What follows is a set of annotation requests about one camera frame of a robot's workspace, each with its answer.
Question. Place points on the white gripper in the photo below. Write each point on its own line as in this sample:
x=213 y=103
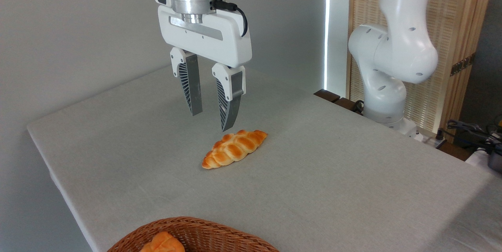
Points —
x=219 y=44

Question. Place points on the dark metal screen hinge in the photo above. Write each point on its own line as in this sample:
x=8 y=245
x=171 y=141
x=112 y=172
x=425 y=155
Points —
x=462 y=64

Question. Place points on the wooden slatted folding screen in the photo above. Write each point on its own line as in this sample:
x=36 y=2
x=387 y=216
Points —
x=455 y=16

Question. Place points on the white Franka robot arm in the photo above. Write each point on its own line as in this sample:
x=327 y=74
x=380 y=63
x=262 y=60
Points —
x=396 y=48

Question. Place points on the orange bread roll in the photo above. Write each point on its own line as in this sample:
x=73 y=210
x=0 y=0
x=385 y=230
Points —
x=162 y=243

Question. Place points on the braided golden bread loaf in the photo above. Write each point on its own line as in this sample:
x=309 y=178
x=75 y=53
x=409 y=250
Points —
x=235 y=148

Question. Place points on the vertical white light strip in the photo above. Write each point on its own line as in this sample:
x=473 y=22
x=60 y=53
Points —
x=327 y=28

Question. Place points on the dark wooden base board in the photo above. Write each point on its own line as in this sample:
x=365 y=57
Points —
x=331 y=97

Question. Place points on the woven wicker basket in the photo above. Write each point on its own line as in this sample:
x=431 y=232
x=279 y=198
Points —
x=204 y=232

